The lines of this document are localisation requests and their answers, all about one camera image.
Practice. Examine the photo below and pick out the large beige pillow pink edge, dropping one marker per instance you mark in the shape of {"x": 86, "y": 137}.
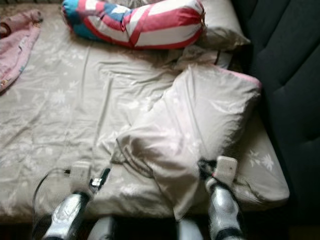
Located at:
{"x": 200, "y": 115}

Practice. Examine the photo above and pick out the pink cartoon print blanket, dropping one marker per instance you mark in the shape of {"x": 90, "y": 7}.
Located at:
{"x": 17, "y": 55}

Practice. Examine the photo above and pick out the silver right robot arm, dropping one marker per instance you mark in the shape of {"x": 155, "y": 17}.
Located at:
{"x": 225, "y": 210}

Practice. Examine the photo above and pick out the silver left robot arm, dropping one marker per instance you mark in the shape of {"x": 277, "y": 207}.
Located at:
{"x": 67, "y": 217}

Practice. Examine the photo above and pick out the silver left robot leg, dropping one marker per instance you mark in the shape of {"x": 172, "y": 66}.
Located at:
{"x": 102, "y": 231}

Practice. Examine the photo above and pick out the silver robot leg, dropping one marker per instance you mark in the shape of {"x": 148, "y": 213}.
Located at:
{"x": 102, "y": 231}
{"x": 190, "y": 232}

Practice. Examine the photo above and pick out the silver right robot leg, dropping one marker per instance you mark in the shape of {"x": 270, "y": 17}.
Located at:
{"x": 190, "y": 232}

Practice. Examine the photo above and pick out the flat beige pillow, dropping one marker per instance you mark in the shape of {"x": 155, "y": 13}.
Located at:
{"x": 200, "y": 57}

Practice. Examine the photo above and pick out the beige floral head pillow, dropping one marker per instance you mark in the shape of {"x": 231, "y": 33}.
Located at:
{"x": 222, "y": 25}

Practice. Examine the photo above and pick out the red white blue striped bolster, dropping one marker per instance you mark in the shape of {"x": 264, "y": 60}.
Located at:
{"x": 160, "y": 27}

